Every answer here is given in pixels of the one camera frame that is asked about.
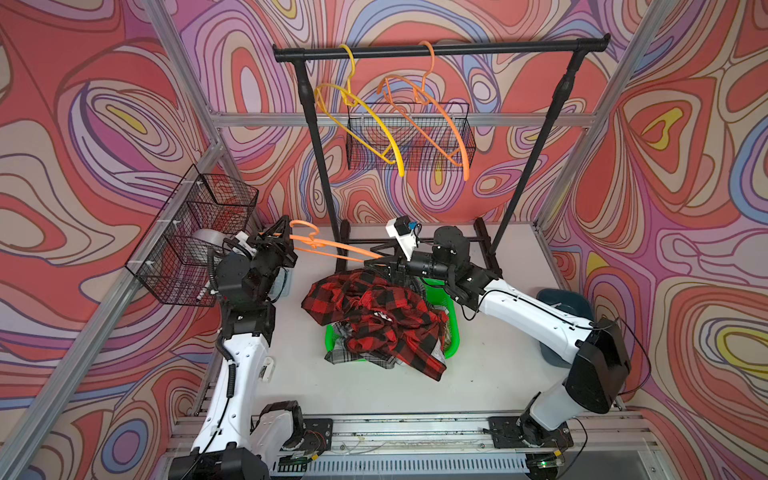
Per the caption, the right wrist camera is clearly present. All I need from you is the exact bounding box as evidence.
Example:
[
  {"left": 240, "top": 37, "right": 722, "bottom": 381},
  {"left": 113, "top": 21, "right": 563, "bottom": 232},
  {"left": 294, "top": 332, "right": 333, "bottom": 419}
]
[{"left": 385, "top": 215, "right": 419, "bottom": 261}]

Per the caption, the black clothes rack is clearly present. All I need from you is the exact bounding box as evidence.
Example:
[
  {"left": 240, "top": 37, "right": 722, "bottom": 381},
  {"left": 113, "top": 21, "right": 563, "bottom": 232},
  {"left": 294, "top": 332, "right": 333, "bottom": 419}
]
[{"left": 273, "top": 33, "right": 611, "bottom": 273}]

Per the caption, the rear black wire basket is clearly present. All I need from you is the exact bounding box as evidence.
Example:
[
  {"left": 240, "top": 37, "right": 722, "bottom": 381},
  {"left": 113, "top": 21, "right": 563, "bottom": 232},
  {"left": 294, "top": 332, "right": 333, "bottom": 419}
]
[{"left": 344, "top": 100, "right": 476, "bottom": 174}]

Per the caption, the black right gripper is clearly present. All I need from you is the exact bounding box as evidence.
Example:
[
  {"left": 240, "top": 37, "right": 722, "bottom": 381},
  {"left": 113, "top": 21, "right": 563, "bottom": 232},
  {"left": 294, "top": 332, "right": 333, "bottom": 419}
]
[{"left": 364, "top": 239, "right": 453, "bottom": 287}]

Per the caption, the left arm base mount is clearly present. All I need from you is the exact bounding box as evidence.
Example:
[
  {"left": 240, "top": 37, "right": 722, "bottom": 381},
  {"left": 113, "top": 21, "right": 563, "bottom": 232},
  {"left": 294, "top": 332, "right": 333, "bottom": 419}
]
[{"left": 279, "top": 417, "right": 334, "bottom": 456}]

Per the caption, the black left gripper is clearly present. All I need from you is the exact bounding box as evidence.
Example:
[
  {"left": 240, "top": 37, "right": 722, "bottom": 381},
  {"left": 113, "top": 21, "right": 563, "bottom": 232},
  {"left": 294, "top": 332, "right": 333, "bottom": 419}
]
[{"left": 242, "top": 219, "right": 295, "bottom": 309}]

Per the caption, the grey plaid long-sleeve shirt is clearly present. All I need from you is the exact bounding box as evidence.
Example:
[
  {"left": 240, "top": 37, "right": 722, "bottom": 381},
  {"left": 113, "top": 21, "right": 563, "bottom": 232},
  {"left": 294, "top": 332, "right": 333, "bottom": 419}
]
[{"left": 324, "top": 323, "right": 447, "bottom": 381}]

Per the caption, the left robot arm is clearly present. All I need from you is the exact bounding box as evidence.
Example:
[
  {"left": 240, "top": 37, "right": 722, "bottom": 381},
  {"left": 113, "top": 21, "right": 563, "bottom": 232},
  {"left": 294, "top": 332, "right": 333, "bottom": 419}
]
[{"left": 168, "top": 216, "right": 304, "bottom": 479}]

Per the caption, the green plastic basket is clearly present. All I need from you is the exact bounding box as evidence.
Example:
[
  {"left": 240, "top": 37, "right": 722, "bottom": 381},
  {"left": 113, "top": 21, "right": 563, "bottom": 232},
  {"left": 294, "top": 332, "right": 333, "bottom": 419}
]
[{"left": 324, "top": 280, "right": 460, "bottom": 359}]

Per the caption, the dark teal bin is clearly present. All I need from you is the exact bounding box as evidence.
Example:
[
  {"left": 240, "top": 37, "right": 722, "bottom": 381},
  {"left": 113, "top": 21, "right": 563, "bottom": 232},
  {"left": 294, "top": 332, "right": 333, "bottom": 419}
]
[{"left": 535, "top": 288, "right": 594, "bottom": 368}]

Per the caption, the grey tape roll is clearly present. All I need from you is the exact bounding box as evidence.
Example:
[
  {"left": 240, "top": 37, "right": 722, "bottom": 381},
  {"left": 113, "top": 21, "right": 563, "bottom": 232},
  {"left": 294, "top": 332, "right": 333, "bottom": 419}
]
[{"left": 192, "top": 228, "right": 227, "bottom": 246}]

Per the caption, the white clothespin on table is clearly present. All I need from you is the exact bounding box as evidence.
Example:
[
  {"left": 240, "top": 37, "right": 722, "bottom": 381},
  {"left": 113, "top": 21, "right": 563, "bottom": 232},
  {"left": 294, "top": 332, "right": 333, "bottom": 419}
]
[{"left": 258, "top": 356, "right": 275, "bottom": 383}]

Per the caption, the yellow plastic hanger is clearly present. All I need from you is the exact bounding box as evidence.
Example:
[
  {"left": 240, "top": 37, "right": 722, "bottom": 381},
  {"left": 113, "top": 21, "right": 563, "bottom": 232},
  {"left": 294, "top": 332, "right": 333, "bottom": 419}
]
[{"left": 313, "top": 43, "right": 407, "bottom": 179}]

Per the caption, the orange hanger with grey shirt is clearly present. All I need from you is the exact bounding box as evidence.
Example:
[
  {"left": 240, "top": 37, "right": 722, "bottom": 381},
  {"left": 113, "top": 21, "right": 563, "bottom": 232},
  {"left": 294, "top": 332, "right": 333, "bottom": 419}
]
[{"left": 376, "top": 40, "right": 472, "bottom": 181}]

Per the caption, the red plaid long-sleeve shirt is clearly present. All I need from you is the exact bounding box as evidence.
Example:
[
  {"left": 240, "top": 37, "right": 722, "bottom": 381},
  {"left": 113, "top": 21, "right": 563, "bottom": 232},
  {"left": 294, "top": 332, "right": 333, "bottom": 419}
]
[{"left": 301, "top": 268, "right": 450, "bottom": 383}]

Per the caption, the black wire basket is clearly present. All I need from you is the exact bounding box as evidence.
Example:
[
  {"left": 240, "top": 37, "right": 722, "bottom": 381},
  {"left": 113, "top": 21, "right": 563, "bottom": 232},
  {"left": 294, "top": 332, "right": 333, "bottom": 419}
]
[
  {"left": 126, "top": 166, "right": 259, "bottom": 307},
  {"left": 344, "top": 100, "right": 476, "bottom": 174}
]

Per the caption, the light blue desk calculator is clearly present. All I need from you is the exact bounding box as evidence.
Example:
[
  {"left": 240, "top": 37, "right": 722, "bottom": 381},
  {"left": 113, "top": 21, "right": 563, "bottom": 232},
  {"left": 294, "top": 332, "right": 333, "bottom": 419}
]
[{"left": 270, "top": 267, "right": 293, "bottom": 301}]

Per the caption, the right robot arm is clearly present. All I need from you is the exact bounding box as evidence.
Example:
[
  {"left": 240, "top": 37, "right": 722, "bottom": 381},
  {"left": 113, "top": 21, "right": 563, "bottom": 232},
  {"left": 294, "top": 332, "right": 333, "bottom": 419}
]
[{"left": 366, "top": 216, "right": 631, "bottom": 446}]

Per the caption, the orange hanger with red shirt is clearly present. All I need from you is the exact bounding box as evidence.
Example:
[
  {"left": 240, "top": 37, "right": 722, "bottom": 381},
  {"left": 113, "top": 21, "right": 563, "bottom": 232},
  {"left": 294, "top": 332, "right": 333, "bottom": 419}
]
[{"left": 289, "top": 220, "right": 382, "bottom": 264}]

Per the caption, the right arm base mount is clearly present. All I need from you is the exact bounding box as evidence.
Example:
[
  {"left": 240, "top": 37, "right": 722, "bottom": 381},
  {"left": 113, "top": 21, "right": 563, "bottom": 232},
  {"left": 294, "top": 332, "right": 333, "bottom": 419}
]
[{"left": 487, "top": 415, "right": 574, "bottom": 450}]

